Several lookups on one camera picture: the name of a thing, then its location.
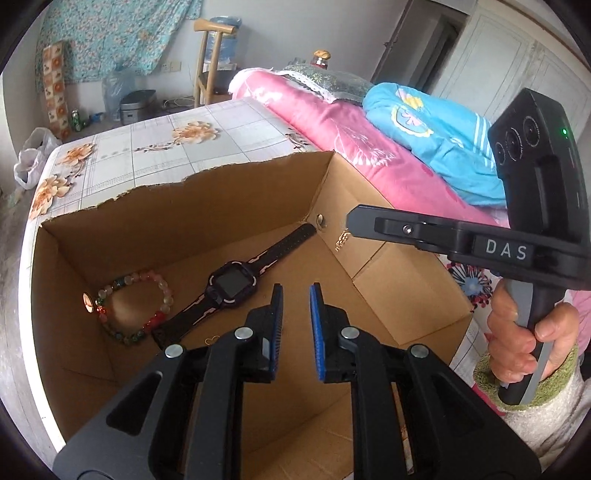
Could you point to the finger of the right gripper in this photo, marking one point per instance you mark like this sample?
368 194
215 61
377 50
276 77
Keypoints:
424 232

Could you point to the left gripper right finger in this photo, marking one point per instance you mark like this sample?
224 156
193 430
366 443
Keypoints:
413 416

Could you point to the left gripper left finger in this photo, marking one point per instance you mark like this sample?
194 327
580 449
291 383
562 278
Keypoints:
180 417

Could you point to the pink strap digital watch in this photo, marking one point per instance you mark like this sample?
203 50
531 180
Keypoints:
229 287

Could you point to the small silver spring clip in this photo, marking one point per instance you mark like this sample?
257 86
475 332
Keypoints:
343 237

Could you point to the person right hand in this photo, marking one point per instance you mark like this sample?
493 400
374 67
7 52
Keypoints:
511 346

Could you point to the green white fuzzy sleeve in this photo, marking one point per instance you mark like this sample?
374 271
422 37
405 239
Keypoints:
558 409

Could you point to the pink floral blanket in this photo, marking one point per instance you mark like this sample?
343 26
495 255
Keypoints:
402 179

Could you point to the brown cardboard box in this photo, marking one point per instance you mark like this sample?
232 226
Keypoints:
185 262

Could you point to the grey lace pillow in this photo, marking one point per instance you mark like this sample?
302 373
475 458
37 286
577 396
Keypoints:
331 85

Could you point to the small figurine bottle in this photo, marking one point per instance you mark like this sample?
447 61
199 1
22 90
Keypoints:
321 58

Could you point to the blue water jug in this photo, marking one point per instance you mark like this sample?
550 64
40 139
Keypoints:
229 42

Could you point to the wooden chair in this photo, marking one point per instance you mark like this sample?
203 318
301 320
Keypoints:
203 90

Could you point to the white plastic bag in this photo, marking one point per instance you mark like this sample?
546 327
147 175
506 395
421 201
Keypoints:
33 157

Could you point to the dark rice cooker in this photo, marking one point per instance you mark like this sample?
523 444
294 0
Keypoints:
137 106

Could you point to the clear plastic water bottle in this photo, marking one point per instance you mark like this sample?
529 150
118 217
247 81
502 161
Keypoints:
115 86

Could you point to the checkered rolled mat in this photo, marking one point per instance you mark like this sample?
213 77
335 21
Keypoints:
54 90

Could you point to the black right camera module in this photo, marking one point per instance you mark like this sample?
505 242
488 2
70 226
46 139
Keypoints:
538 161

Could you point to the teal floral wall cloth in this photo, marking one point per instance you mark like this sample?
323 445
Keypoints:
100 35

